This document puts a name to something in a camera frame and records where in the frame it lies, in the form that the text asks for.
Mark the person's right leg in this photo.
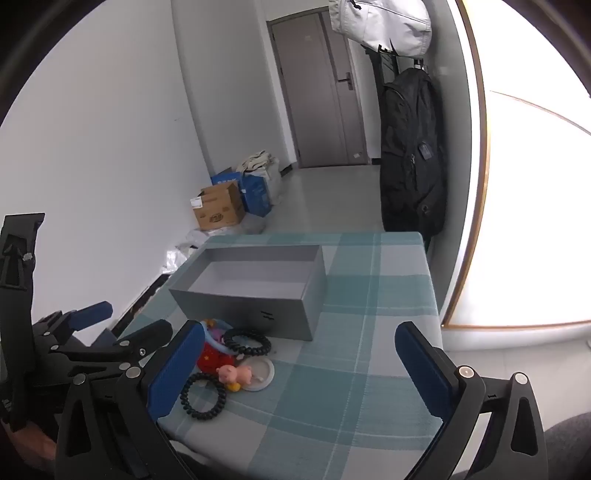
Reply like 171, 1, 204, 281
545, 413, 591, 480

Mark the teal checkered tablecloth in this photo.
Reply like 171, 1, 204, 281
115, 232, 445, 467

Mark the blue bracelet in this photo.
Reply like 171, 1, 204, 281
199, 320, 236, 356

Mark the blue cardboard box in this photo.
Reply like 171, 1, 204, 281
211, 167, 272, 217

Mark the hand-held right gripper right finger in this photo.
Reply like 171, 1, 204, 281
396, 322, 548, 480

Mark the person's left hand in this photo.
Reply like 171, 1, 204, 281
0, 422, 58, 472

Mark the pink pig charm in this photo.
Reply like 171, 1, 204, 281
217, 364, 254, 386

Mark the white hanging bag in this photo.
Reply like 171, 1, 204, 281
328, 0, 432, 58

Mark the red charm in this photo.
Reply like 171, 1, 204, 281
197, 344, 232, 374

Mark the black backpack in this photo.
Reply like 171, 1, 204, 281
379, 67, 448, 241

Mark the white ring bracelet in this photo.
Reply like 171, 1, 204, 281
240, 357, 275, 393

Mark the brown cardboard box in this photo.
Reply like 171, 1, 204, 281
190, 181, 245, 232

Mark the grey cardboard box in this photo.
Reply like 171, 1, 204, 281
168, 244, 327, 342

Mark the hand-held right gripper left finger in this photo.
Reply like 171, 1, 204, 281
54, 319, 206, 480

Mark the bright window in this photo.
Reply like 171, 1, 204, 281
441, 0, 591, 330

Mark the grey door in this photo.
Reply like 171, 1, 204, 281
267, 7, 370, 169

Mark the beige cloth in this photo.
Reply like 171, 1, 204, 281
236, 150, 280, 175

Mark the white sack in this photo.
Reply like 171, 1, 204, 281
249, 159, 282, 206

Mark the white plastic bag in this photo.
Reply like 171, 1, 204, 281
161, 247, 195, 274
184, 215, 269, 251

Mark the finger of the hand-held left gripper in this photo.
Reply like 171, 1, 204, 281
51, 318, 174, 377
39, 301, 114, 344

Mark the black spiral hair tie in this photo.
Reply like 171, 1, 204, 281
180, 372, 228, 422
223, 327, 272, 357

